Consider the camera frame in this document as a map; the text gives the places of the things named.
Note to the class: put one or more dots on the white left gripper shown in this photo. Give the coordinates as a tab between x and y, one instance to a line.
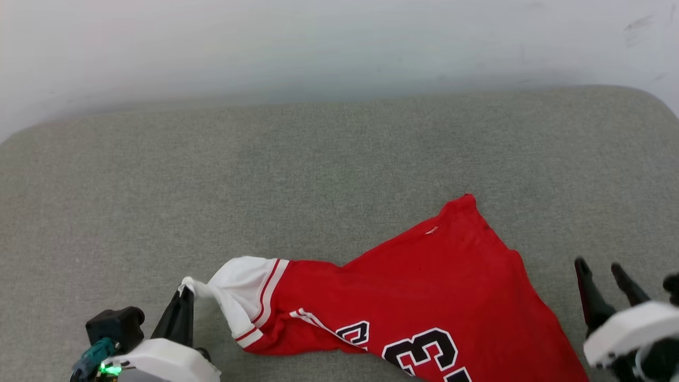
159	363

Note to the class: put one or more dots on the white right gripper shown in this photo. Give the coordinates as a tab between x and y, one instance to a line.
631	331

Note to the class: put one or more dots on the red basketball jersey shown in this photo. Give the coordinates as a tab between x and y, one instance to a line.
424	286

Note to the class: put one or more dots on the grey fabric sofa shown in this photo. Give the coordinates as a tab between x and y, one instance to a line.
265	185

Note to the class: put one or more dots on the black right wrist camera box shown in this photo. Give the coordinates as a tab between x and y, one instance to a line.
672	289

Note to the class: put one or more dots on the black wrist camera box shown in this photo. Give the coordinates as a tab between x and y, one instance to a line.
672	289
114	326

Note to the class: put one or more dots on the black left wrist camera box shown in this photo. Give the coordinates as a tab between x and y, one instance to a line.
114	326

